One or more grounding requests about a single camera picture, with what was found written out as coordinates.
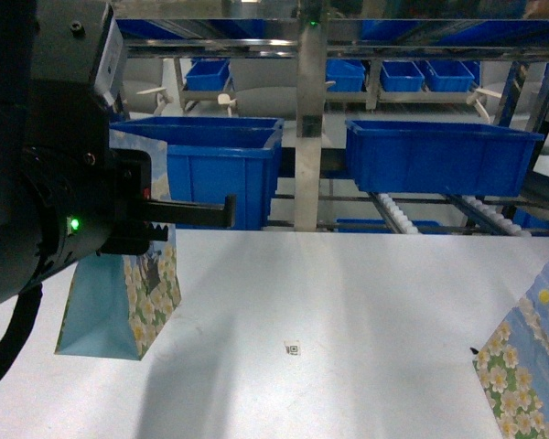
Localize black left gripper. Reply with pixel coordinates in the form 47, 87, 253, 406
22, 145, 236, 289

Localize flower gift bag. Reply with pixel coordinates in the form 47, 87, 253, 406
473, 262, 549, 438
54, 129, 184, 361

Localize large blue plastic crate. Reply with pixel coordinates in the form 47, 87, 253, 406
127, 126, 283, 230

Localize blue crate behind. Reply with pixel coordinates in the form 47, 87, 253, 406
110, 116, 285, 133

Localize QR code sticker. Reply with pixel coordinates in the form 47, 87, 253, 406
284, 340, 302, 356

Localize blue crate on rollers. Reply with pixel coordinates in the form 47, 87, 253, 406
346, 120, 544, 197

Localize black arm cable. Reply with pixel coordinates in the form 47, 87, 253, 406
0, 283, 44, 399

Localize steel rack frame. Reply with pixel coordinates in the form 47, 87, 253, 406
113, 16, 549, 235

